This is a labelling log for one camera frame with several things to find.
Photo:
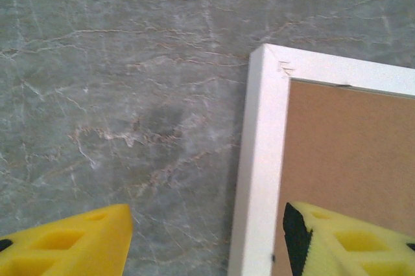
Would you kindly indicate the brown cardboard backing board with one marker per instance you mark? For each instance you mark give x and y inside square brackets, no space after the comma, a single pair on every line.
[340,159]

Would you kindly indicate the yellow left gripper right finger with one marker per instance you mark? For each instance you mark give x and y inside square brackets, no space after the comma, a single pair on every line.
[350,250]

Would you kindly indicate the white picture frame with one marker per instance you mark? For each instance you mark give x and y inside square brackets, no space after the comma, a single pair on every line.
[262,159]

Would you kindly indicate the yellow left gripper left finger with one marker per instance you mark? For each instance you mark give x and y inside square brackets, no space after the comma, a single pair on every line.
[65,250]

